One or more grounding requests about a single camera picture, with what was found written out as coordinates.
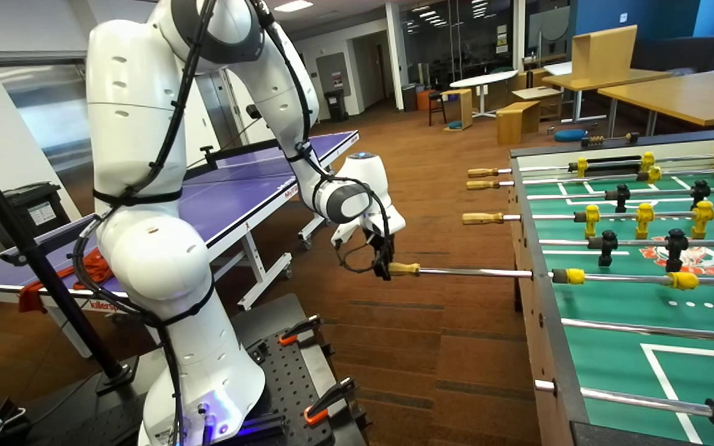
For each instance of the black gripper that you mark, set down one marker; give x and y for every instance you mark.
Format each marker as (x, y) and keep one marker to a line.
(382, 244)

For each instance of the foosball rod three yellow players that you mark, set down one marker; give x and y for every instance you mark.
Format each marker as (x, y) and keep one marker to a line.
(471, 270)

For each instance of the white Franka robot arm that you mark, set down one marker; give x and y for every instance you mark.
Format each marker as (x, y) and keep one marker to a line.
(160, 255)

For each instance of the foosball rod two yellow players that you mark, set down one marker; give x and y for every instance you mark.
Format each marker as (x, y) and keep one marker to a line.
(482, 185)

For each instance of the foosball rod yellow goalie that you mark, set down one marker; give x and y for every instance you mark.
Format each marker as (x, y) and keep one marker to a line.
(482, 172)

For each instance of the wooden foosball table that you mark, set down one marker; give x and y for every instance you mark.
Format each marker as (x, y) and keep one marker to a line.
(620, 363)

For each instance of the foosball rod black goalie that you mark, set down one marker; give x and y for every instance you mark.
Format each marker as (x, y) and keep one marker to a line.
(637, 402)

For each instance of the foosball rod five black players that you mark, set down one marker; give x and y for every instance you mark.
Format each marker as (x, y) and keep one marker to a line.
(675, 247)

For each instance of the orange black bar clamp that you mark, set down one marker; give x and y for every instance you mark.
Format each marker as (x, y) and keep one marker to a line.
(290, 338)
(317, 413)

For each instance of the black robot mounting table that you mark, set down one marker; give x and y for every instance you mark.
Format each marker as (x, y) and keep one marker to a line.
(290, 388)

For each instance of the black trash can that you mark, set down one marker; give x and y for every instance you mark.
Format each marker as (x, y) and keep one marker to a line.
(335, 104)

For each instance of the blue ping pong table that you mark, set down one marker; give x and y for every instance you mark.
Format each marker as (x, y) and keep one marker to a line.
(224, 193)

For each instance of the small wooden cabinet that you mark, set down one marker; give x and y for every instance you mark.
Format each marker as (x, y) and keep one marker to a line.
(460, 104)

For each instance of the wooden cube bench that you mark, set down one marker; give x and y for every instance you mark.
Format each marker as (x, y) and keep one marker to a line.
(514, 125)

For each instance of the white round table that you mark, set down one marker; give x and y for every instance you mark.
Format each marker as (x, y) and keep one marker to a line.
(485, 78)

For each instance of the blue floor item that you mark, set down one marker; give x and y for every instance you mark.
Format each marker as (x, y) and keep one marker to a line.
(570, 135)

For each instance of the wooden table with metal legs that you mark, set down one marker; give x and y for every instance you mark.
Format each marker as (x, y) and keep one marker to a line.
(589, 79)

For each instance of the red tool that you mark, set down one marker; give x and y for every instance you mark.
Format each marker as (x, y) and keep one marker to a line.
(97, 268)

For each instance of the orange white crumpled wrapper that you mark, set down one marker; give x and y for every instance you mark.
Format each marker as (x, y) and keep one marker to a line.
(704, 263)

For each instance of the black tripod pole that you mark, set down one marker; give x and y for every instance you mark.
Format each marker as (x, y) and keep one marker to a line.
(36, 255)

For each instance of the large wooden table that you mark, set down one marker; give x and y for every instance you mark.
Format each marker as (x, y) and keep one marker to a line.
(688, 96)

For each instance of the black crate with label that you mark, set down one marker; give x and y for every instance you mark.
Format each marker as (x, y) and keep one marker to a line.
(11, 206)

